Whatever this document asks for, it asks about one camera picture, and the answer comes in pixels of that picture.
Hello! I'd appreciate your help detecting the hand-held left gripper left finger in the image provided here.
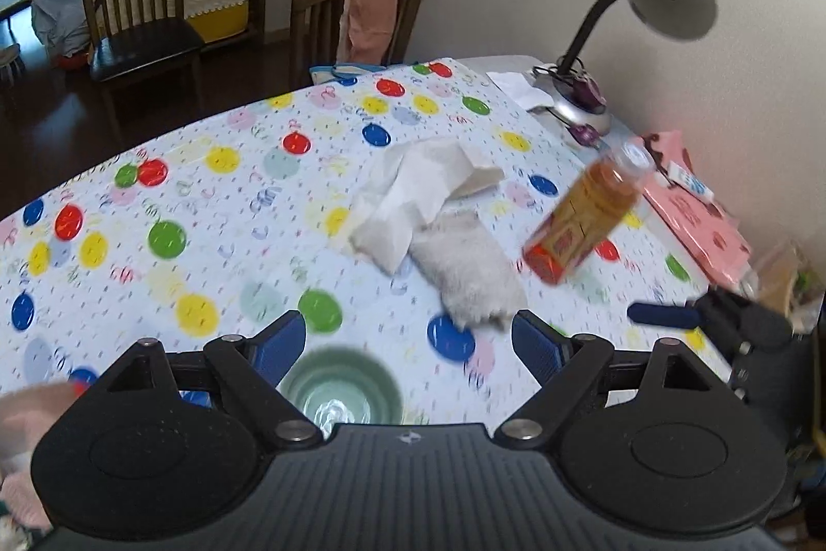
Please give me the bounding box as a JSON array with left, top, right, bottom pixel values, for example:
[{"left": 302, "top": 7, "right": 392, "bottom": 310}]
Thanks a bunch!
[{"left": 97, "top": 311, "right": 324, "bottom": 449}]

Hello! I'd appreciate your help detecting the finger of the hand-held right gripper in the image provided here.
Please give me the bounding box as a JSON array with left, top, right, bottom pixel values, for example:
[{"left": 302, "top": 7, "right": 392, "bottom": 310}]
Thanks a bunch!
[{"left": 628, "top": 291, "right": 793, "bottom": 351}]

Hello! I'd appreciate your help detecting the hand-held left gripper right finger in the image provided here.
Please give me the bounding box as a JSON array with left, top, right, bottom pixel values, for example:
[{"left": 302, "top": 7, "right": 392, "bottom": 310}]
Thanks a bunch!
[{"left": 490, "top": 311, "right": 733, "bottom": 449}]

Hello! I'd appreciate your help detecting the white fuzzy sock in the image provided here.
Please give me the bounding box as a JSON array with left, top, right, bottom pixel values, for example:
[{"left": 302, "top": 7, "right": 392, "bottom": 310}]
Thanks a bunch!
[{"left": 408, "top": 209, "right": 529, "bottom": 331}]

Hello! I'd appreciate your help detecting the white cloth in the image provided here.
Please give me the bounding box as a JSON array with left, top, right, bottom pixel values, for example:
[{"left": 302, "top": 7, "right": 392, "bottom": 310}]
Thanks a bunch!
[{"left": 348, "top": 136, "right": 505, "bottom": 276}]

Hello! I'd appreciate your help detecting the pink fuzzy cloth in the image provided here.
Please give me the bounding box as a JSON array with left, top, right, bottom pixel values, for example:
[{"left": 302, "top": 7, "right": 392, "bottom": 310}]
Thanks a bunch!
[{"left": 0, "top": 382, "right": 82, "bottom": 532}]

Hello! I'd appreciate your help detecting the pink book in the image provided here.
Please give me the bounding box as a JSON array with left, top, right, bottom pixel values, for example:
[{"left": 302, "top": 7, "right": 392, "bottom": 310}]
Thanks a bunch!
[{"left": 636, "top": 130, "right": 753, "bottom": 287}]

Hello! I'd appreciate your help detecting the pale green ceramic cup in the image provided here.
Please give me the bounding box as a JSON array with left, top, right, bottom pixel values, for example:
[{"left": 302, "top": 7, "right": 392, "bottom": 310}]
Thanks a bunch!
[{"left": 276, "top": 348, "right": 404, "bottom": 441}]

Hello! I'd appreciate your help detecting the clear plastic bag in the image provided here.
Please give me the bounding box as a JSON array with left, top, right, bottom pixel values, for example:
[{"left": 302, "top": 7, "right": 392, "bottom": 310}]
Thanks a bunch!
[{"left": 742, "top": 241, "right": 826, "bottom": 333}]

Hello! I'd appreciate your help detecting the orange drink bottle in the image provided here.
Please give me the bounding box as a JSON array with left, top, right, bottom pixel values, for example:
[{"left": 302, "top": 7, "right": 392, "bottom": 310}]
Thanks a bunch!
[{"left": 521, "top": 141, "right": 658, "bottom": 286}]

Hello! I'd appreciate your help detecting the white tube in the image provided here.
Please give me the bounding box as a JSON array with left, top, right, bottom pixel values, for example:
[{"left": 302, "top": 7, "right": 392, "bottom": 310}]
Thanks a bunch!
[{"left": 664, "top": 160, "right": 717, "bottom": 203}]

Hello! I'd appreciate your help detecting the colourful dotted tablecloth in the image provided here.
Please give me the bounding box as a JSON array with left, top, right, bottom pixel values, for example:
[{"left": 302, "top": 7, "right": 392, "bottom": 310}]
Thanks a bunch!
[{"left": 0, "top": 55, "right": 756, "bottom": 449}]

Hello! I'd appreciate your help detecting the small purple object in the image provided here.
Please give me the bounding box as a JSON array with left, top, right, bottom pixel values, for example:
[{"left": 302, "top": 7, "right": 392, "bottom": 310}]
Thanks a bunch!
[{"left": 568, "top": 73, "right": 608, "bottom": 114}]

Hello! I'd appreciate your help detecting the white paper sheet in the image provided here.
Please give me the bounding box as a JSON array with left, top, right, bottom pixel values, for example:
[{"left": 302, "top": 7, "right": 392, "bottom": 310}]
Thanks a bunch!
[{"left": 485, "top": 69, "right": 556, "bottom": 112}]

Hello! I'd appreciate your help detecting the blue trimmed cloth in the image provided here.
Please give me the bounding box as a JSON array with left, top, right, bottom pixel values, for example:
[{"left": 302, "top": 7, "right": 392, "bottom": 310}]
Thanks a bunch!
[{"left": 308, "top": 60, "right": 388, "bottom": 86}]

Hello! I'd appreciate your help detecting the wooden chair with dark seat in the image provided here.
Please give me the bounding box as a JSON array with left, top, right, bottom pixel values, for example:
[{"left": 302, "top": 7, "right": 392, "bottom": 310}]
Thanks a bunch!
[{"left": 78, "top": 0, "right": 206, "bottom": 129}]

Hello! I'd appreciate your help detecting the pink towel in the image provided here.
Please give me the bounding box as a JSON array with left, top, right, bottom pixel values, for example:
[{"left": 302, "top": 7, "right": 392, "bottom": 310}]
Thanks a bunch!
[{"left": 337, "top": 0, "right": 400, "bottom": 65}]

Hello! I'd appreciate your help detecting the small wooden stool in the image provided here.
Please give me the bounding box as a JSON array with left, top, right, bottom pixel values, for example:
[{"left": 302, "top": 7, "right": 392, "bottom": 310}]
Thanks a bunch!
[{"left": 0, "top": 43, "right": 27, "bottom": 87}]

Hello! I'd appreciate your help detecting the white bag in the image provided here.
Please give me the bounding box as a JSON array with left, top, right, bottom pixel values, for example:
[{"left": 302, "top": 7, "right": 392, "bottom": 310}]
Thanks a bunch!
[{"left": 31, "top": 0, "right": 91, "bottom": 61}]

